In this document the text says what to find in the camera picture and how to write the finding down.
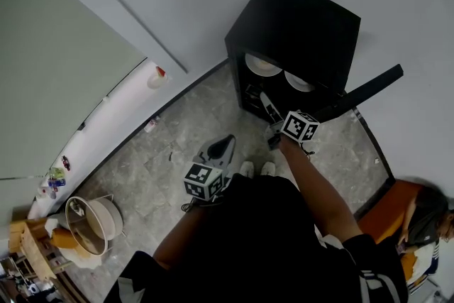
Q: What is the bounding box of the white pillow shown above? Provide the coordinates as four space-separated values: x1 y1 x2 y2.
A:
411 244 437 277

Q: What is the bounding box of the white appliance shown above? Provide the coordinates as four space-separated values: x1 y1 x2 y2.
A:
407 276 444 302

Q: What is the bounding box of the orange seat cushion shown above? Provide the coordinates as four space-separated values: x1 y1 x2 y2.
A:
400 253 418 277

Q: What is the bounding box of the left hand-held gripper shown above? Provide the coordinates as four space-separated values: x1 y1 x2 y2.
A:
183 133 237 202

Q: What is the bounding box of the person's black clothing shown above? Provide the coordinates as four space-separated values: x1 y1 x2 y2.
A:
104 173 409 303

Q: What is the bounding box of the orange sofa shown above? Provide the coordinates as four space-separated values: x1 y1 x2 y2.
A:
354 179 423 246

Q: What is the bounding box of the person's left forearm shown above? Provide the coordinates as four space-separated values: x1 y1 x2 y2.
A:
152 204 210 270

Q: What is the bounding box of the small white bottle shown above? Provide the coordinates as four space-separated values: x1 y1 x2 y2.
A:
143 116 161 133

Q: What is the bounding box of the person's left white shoe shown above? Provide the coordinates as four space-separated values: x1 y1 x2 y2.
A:
239 160 255 179

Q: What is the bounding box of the white spray bottle red top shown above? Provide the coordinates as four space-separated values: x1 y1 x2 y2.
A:
147 66 170 89

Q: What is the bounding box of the white plate with strawberries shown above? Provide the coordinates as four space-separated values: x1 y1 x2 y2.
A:
283 70 316 93

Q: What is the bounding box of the white plate with peach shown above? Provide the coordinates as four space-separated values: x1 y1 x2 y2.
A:
244 52 284 78

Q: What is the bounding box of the white window ledge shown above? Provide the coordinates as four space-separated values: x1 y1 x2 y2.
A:
26 58 171 221

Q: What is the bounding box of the black mini fridge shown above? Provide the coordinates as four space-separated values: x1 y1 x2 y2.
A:
224 0 404 125

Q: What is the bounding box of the metal wire rack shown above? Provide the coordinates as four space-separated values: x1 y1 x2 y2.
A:
0 255 54 303

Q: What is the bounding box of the round beige bin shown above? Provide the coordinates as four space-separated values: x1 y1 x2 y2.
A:
65 195 124 257

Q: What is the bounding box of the person's right forearm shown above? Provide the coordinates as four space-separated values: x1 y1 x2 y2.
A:
278 138 362 242

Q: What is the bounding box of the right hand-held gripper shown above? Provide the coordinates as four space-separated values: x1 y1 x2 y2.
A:
260 92 320 150

